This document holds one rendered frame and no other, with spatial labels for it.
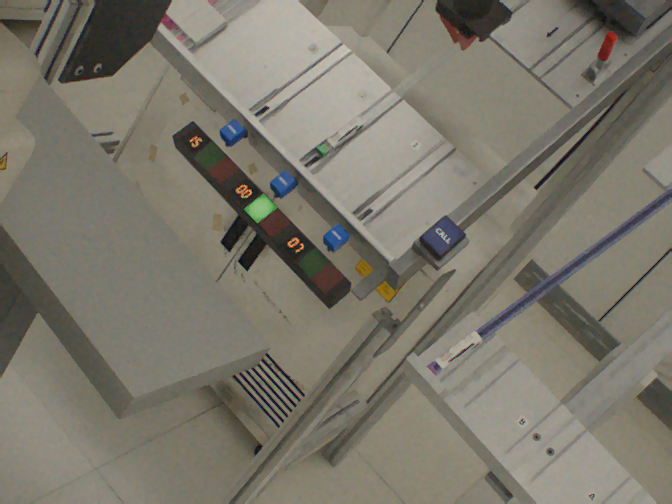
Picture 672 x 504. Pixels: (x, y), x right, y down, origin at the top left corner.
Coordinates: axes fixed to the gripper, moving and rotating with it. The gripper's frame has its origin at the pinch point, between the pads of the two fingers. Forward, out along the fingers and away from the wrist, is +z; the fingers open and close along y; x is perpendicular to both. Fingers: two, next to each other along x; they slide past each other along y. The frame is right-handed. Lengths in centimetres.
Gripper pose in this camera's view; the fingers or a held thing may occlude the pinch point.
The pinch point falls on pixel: (462, 41)
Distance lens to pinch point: 143.9
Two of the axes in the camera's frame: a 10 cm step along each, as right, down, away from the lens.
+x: -7.4, 6.1, -2.9
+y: -6.7, -6.9, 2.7
